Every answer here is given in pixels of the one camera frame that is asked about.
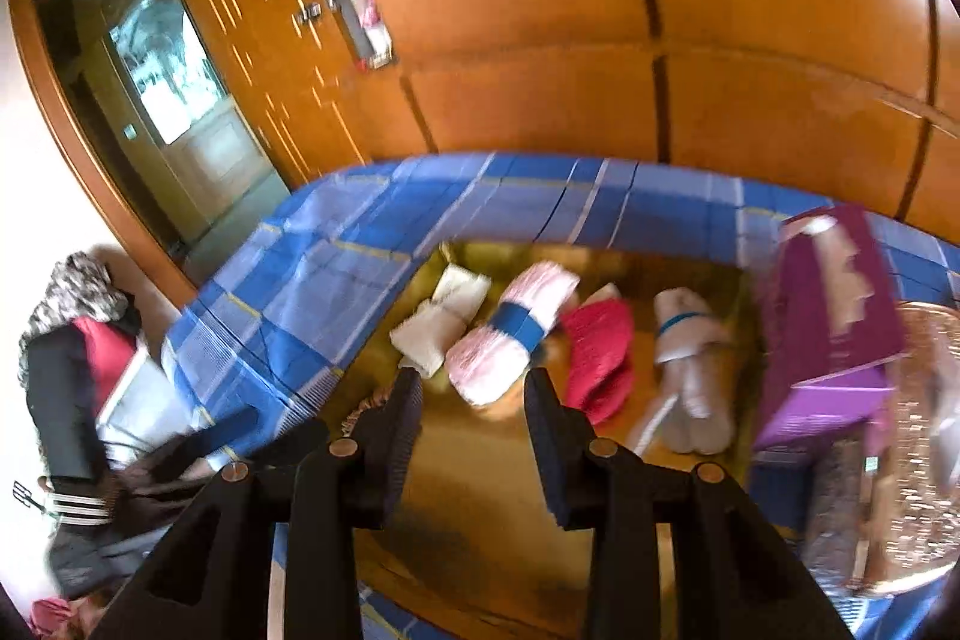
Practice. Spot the black bag white stripes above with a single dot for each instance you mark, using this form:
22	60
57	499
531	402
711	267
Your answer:
112	535

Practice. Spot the metal door knob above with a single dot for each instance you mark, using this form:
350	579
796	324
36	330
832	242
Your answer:
307	15

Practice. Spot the purple tissue box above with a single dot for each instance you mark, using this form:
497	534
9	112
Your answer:
817	340

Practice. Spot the pink towel roll blue band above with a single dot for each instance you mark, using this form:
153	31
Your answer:
480	362

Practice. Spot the blue plaid bedsheet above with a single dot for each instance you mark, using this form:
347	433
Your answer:
300	280

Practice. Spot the gold tin box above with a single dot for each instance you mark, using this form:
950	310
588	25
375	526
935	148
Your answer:
465	505

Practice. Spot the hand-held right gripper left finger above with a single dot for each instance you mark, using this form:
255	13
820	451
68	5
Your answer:
397	452

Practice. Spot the wooden wardrobe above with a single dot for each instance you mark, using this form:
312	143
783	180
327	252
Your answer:
525	10

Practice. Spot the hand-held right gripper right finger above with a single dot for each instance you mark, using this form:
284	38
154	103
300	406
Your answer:
559	460

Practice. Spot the wooden door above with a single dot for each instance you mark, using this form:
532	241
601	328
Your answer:
240	10

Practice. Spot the camouflage clothes pile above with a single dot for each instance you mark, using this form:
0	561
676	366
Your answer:
75	291

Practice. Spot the frosted glass panel door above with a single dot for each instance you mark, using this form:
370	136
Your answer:
172	85

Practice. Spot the small white box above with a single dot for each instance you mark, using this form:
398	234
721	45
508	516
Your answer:
376	48

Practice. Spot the red towel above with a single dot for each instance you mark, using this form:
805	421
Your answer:
600	347

